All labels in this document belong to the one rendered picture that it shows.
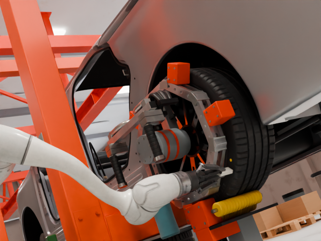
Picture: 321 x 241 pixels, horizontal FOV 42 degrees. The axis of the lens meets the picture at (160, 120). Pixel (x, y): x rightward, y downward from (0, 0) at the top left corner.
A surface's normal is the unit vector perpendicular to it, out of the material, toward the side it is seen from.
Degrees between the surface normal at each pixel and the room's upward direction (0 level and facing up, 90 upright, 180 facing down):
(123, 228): 90
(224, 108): 90
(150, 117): 90
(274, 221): 90
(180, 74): 125
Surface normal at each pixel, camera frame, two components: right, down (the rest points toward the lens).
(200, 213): -0.81, 0.12
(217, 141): 0.48, -0.42
